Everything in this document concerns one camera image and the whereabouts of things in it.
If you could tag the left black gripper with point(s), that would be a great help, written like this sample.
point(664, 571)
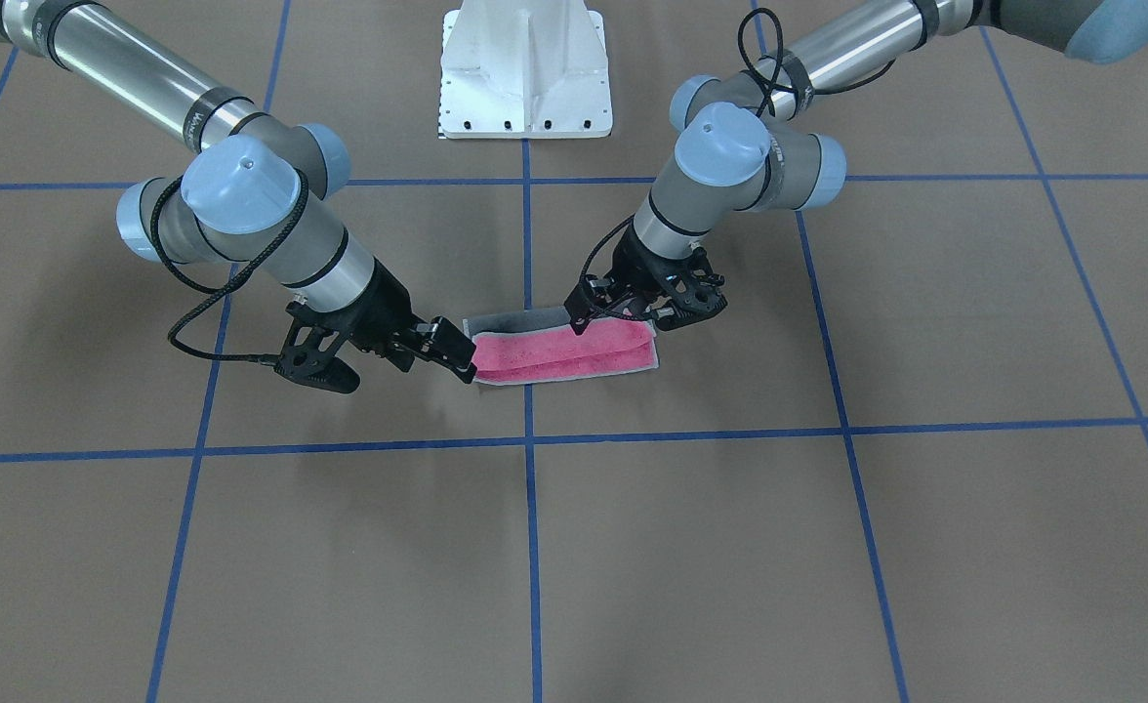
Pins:
point(635, 268)

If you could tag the white camera mast with base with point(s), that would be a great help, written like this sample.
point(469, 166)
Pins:
point(513, 70)

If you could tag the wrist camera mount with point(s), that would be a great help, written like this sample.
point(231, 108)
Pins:
point(692, 291)
point(309, 355)

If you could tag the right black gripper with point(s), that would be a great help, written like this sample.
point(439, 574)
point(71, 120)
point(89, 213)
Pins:
point(386, 309)

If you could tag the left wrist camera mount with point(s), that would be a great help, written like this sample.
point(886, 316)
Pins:
point(692, 291)

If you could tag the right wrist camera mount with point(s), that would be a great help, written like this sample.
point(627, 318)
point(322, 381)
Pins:
point(309, 355)

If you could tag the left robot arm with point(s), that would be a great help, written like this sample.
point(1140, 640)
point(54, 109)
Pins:
point(735, 150)

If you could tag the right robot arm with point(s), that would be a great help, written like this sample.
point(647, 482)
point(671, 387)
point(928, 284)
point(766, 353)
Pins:
point(254, 198)

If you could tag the pink towel with grey edge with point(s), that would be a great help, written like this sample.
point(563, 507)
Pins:
point(533, 346)

